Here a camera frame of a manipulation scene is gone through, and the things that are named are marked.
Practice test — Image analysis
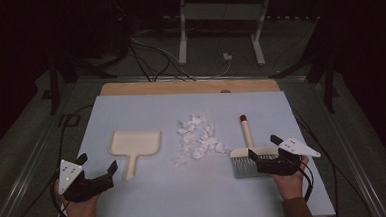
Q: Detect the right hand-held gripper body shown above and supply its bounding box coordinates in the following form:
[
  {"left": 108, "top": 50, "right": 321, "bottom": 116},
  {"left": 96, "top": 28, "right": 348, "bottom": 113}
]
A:
[{"left": 254, "top": 135, "right": 323, "bottom": 178}]

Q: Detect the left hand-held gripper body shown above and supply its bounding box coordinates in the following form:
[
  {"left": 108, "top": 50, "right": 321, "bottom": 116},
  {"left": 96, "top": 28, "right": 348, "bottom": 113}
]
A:
[{"left": 56, "top": 156, "right": 116, "bottom": 205}]

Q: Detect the cream brush with red cap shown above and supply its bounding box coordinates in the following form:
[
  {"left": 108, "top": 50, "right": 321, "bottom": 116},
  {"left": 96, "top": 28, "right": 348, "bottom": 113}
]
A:
[{"left": 227, "top": 112, "right": 281, "bottom": 181}]

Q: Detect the cream plastic dustpan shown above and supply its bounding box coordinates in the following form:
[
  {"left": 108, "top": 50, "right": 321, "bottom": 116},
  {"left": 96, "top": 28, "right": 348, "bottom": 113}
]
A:
[{"left": 107, "top": 128, "right": 165, "bottom": 183}]

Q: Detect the pile of paper scraps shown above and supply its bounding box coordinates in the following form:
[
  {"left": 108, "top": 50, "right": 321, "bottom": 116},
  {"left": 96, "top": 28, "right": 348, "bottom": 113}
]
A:
[{"left": 170, "top": 112, "right": 232, "bottom": 168}]

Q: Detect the person's right hand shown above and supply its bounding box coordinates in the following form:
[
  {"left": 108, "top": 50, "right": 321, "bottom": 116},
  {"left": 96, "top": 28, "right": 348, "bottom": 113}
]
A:
[{"left": 271, "top": 155, "right": 312, "bottom": 202}]

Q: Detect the person's left hand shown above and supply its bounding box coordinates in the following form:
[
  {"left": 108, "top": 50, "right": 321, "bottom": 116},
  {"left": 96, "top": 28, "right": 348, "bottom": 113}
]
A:
[{"left": 54, "top": 176, "right": 103, "bottom": 217}]

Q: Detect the white table cover sheet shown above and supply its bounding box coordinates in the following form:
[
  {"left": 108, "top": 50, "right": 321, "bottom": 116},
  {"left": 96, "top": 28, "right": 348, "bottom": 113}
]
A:
[{"left": 47, "top": 83, "right": 337, "bottom": 217}]

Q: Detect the black tripod stand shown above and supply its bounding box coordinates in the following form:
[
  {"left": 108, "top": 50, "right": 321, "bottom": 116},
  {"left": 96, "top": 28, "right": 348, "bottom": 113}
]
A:
[
  {"left": 265, "top": 15, "right": 341, "bottom": 117},
  {"left": 45, "top": 47, "right": 121, "bottom": 116}
]

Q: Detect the white metal stand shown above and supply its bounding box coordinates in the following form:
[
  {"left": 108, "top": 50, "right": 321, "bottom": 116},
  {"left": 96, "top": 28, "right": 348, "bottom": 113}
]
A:
[{"left": 174, "top": 0, "right": 277, "bottom": 71}]

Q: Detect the dark equipment rack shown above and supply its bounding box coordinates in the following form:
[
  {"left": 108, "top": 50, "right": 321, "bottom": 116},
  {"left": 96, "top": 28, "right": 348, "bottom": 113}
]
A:
[{"left": 84, "top": 0, "right": 136, "bottom": 62}]

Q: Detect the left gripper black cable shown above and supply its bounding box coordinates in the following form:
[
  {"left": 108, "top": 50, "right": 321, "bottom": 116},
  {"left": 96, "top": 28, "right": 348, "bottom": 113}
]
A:
[{"left": 45, "top": 104, "right": 102, "bottom": 217}]

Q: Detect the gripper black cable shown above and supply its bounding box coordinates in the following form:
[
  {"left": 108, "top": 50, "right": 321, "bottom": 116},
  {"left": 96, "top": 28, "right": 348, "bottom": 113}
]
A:
[
  {"left": 297, "top": 164, "right": 316, "bottom": 204},
  {"left": 45, "top": 104, "right": 102, "bottom": 217}
]

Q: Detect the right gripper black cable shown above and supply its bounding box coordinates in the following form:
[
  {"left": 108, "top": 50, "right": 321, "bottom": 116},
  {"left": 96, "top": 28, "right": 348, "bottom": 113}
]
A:
[{"left": 297, "top": 164, "right": 316, "bottom": 204}]

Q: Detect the long black floor cable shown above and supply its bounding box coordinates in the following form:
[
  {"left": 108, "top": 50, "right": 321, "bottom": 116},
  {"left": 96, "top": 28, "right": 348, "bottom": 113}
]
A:
[{"left": 292, "top": 105, "right": 341, "bottom": 217}]

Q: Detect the metal floor rail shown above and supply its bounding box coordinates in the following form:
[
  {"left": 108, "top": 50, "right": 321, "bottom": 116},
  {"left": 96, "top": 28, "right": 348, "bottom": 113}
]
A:
[
  {"left": 309, "top": 77, "right": 386, "bottom": 217},
  {"left": 0, "top": 82, "right": 85, "bottom": 217}
]

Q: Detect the white floor cable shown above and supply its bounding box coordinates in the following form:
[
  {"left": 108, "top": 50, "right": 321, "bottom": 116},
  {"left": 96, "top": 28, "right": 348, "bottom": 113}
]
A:
[{"left": 192, "top": 58, "right": 232, "bottom": 80}]

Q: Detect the bundle of black floor cables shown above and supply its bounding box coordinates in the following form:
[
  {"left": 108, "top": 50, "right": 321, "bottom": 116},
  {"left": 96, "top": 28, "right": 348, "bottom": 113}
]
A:
[{"left": 128, "top": 32, "right": 198, "bottom": 85}]

